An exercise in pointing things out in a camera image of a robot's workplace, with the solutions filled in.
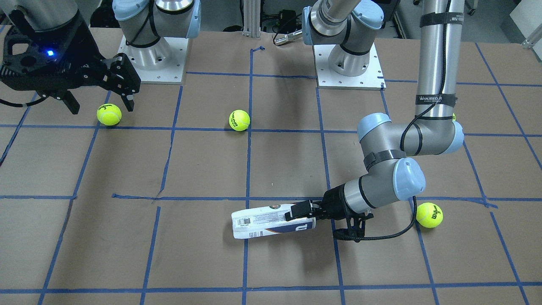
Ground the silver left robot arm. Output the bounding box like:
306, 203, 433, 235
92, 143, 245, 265
302, 0, 464, 220

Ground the aluminium frame post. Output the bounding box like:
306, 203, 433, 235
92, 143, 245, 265
241, 0, 261, 40

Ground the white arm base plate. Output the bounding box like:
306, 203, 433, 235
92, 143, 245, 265
118, 37, 191, 85
313, 44, 387, 90

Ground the tennis ball upper middle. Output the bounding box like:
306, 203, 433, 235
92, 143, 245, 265
416, 202, 443, 228

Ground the clear tennis ball can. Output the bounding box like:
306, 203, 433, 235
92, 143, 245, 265
232, 203, 316, 239

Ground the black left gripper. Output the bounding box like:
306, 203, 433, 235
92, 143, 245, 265
285, 185, 348, 221

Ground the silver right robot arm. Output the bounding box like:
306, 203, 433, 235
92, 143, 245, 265
1, 0, 201, 114

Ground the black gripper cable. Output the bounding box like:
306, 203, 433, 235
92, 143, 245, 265
356, 195, 418, 242

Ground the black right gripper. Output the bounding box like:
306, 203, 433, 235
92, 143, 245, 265
1, 11, 141, 115

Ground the tennis ball near centre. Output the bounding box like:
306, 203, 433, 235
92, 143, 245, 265
97, 103, 122, 126

